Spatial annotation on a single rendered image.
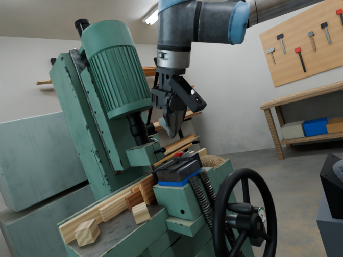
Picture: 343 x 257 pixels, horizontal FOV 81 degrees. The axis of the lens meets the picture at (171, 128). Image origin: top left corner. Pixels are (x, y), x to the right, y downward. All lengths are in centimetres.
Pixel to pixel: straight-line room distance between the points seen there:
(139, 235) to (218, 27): 53
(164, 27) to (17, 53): 285
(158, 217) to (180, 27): 49
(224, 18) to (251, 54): 344
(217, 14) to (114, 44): 36
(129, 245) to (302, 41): 356
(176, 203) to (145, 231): 11
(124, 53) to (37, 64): 259
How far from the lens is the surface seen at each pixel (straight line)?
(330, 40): 372
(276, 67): 381
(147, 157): 72
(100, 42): 74
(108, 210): 70
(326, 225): 108
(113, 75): 70
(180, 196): 55
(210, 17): 52
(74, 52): 95
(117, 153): 81
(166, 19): 54
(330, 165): 111
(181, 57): 54
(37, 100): 309
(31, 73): 320
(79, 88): 91
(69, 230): 69
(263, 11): 67
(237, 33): 53
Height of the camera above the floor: 114
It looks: 3 degrees down
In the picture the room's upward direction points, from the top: 19 degrees counter-clockwise
